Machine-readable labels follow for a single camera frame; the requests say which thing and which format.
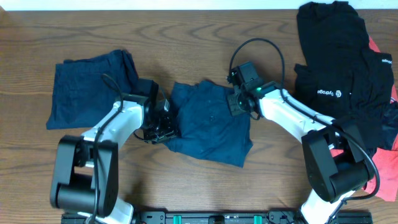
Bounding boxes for dark blue shorts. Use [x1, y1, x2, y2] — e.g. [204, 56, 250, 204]
[165, 80, 253, 167]
[46, 50, 138, 129]

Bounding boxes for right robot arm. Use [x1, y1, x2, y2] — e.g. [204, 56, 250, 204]
[227, 62, 377, 223]

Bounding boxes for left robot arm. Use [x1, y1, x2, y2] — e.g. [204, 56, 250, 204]
[50, 75, 178, 223]

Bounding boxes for folded dark blue shorts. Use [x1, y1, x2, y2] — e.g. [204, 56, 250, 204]
[46, 50, 138, 129]

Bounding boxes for black printed t-shirt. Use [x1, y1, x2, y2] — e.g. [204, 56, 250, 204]
[294, 1, 394, 140]

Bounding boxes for black shiny garment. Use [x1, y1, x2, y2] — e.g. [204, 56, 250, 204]
[363, 101, 397, 157]

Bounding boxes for red garment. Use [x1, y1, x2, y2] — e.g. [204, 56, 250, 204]
[331, 37, 397, 202]

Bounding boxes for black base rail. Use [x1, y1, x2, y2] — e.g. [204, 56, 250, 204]
[60, 210, 373, 224]

